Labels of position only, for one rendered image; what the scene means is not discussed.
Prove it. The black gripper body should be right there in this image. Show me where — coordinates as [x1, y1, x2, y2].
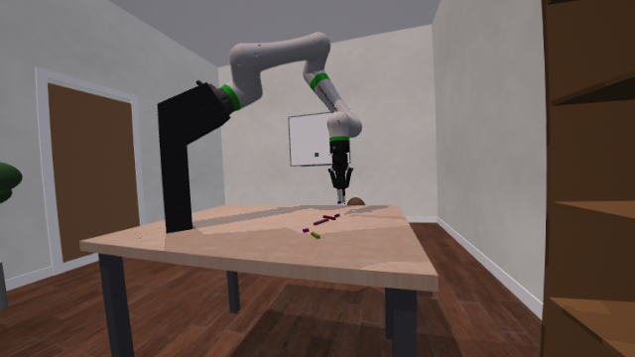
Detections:
[332, 153, 348, 173]

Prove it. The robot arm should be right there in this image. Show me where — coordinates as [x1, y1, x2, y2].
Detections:
[209, 32, 362, 154]

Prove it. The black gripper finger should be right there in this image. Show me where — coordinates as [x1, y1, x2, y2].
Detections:
[339, 165, 353, 203]
[328, 166, 341, 201]

